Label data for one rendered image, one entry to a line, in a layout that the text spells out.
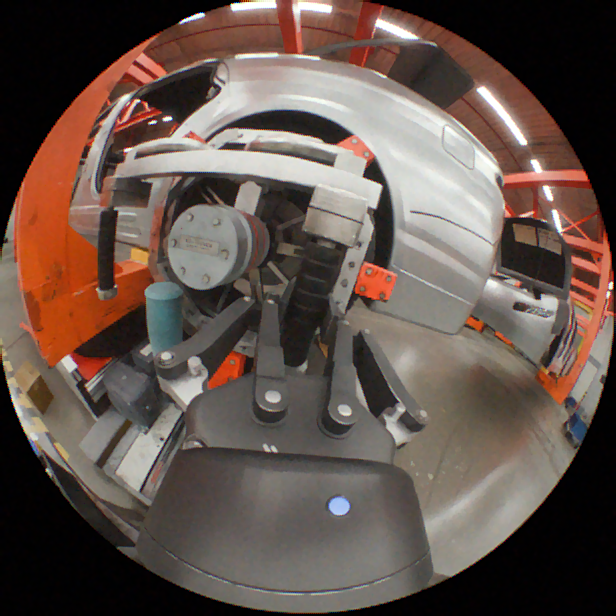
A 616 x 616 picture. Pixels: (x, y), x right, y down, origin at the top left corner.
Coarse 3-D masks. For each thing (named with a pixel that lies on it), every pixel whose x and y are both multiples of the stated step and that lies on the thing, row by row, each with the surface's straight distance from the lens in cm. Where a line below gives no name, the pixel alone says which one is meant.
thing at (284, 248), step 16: (192, 192) 60; (224, 192) 72; (272, 208) 51; (272, 224) 50; (288, 224) 49; (272, 240) 54; (272, 256) 50; (256, 272) 52; (192, 288) 62; (224, 288) 57; (256, 288) 55; (208, 304) 61; (224, 304) 60
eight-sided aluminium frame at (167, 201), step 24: (216, 144) 50; (240, 144) 49; (168, 192) 55; (168, 216) 59; (168, 240) 58; (360, 240) 39; (168, 264) 59; (360, 264) 40; (336, 288) 40; (192, 312) 57
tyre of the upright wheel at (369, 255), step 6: (192, 186) 61; (186, 192) 61; (180, 198) 62; (180, 204) 62; (372, 216) 51; (372, 222) 50; (372, 234) 49; (372, 240) 49; (372, 246) 49; (366, 252) 49; (372, 252) 50; (366, 258) 49; (372, 258) 50; (354, 294) 50; (354, 300) 51; (198, 306) 61; (348, 306) 51; (204, 312) 61; (252, 330) 57; (318, 336) 55
